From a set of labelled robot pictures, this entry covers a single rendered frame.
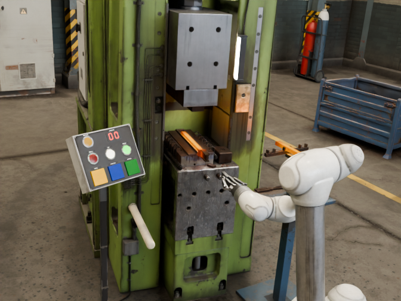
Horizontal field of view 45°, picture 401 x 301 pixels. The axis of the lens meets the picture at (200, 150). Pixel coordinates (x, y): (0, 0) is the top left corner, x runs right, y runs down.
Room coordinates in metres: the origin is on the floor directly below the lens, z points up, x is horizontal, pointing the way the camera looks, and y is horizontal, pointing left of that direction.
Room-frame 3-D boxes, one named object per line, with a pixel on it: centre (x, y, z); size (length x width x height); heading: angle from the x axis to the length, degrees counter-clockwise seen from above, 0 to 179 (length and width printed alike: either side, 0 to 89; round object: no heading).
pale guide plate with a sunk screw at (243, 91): (2.82, -0.23, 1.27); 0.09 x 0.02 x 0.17; 111
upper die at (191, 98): (2.78, 0.09, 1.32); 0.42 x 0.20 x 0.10; 21
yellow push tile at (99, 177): (2.14, 0.49, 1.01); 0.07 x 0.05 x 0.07; 136
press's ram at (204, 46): (2.79, 0.05, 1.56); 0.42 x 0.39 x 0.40; 21
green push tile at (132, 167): (2.29, 0.35, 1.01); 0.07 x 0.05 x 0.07; 136
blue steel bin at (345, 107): (6.05, -2.16, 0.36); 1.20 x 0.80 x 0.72; 37
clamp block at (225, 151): (2.70, -0.13, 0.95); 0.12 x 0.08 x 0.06; 21
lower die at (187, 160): (2.78, 0.09, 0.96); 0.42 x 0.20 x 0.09; 21
